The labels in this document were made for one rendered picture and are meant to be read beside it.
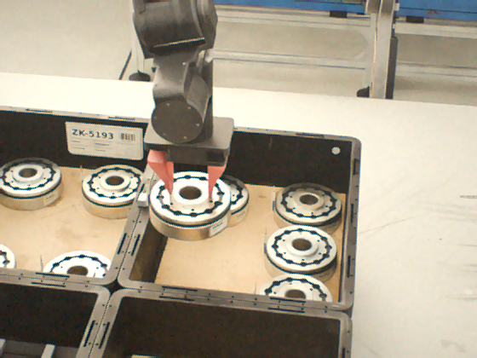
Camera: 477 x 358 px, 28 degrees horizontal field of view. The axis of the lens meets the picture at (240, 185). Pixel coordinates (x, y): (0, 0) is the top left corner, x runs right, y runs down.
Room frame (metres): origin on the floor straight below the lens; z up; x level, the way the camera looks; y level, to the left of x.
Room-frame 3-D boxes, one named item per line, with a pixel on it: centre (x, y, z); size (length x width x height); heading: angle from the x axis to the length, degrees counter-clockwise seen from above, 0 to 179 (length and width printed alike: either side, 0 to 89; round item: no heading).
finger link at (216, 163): (0.97, 0.05, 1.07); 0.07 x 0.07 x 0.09; 85
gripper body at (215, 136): (0.97, 0.06, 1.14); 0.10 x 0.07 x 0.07; 85
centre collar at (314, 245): (1.07, -0.09, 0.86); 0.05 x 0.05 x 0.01
